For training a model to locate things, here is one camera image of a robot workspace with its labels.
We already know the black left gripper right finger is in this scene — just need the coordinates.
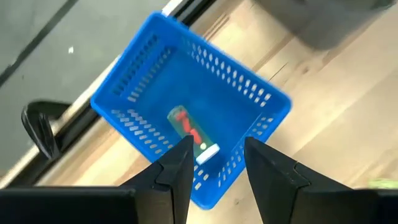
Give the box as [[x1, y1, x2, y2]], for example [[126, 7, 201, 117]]
[[244, 136, 352, 224]]

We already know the grey translucent plastic bin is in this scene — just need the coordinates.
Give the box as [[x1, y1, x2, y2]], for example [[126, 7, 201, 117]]
[[254, 0, 398, 50]]

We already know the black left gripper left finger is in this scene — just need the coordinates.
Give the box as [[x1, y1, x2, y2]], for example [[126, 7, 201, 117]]
[[121, 134, 195, 224]]

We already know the yellow pill vial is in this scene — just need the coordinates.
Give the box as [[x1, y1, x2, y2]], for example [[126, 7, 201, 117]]
[[368, 179, 398, 190]]

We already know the black frame clamp handle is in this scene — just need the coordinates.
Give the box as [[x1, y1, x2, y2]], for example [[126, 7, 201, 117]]
[[21, 101, 72, 159]]

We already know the small blue plastic basket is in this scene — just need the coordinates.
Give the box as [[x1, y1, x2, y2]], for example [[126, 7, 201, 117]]
[[90, 11, 293, 211]]

